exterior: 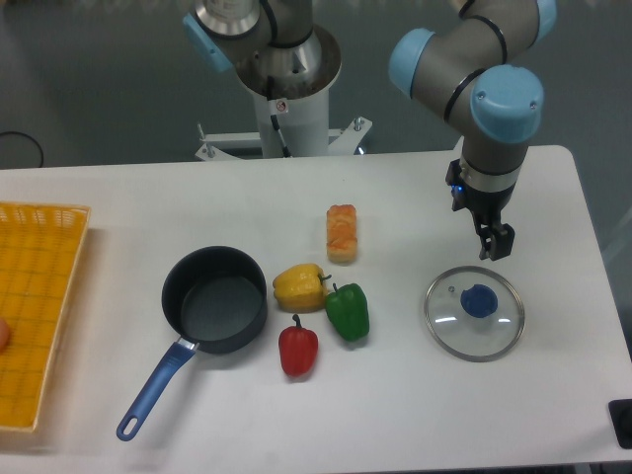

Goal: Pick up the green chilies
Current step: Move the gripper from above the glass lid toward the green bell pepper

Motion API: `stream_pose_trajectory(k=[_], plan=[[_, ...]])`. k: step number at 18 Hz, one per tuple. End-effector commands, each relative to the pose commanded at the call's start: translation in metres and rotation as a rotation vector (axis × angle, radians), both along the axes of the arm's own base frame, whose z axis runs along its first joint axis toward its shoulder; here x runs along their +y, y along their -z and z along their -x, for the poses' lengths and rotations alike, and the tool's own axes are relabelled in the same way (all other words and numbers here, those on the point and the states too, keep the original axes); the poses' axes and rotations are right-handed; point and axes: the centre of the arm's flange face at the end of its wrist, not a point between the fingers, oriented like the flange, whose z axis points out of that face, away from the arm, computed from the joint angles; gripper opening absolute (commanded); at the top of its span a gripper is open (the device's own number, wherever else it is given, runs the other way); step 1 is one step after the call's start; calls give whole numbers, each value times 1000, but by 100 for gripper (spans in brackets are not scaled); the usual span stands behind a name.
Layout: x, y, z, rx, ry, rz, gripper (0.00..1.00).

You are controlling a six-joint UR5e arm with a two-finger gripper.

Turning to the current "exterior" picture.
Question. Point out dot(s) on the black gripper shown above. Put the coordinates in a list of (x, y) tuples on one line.
[(485, 196)]

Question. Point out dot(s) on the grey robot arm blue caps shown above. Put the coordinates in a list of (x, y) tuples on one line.
[(465, 77)]

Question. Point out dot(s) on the glass lid blue knob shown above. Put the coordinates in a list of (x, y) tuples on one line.
[(474, 313)]

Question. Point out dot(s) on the bread loaf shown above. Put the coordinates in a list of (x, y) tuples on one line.
[(341, 226)]

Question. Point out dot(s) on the green bell pepper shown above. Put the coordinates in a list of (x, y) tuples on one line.
[(347, 310)]

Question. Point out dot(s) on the yellow bell pepper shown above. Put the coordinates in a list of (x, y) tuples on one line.
[(301, 288)]

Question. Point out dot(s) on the black table edge device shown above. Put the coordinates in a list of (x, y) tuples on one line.
[(620, 415)]

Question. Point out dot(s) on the red bell pepper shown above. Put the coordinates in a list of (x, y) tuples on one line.
[(298, 349)]

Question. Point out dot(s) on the yellow woven basket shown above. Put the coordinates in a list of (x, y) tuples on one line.
[(41, 245)]

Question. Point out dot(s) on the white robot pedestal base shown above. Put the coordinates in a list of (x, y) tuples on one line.
[(290, 92)]

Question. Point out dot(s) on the dark saucepan blue handle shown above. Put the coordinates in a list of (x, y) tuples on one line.
[(216, 300)]

